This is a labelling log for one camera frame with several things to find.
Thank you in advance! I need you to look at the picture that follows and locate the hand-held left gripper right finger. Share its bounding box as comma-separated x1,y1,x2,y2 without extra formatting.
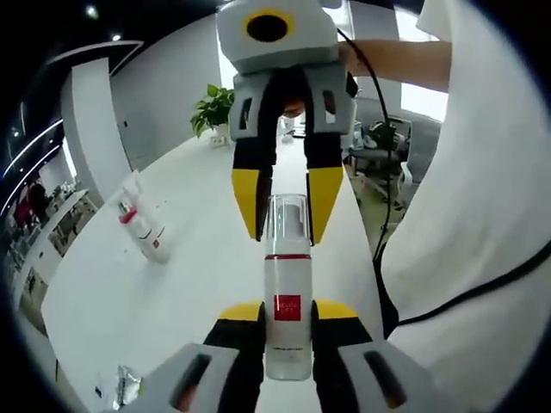
312,299,443,413

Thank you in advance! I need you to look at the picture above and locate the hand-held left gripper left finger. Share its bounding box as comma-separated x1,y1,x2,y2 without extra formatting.
141,300,267,413

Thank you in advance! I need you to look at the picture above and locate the white skincare bottle clear cap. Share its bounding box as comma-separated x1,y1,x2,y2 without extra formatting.
262,193,316,382

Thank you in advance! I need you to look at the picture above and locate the white skincare bottle red collar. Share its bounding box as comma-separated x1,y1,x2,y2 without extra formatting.
117,198,172,264

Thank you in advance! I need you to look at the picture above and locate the office chair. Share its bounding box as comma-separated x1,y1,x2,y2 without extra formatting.
349,144,408,195

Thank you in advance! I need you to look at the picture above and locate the green potted plant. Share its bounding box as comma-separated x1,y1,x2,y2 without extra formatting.
190,83,237,139

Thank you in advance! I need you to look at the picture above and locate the green sachet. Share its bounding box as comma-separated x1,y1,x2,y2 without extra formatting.
114,364,144,410

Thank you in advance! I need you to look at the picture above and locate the black cable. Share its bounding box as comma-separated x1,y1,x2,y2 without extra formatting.
337,26,551,341

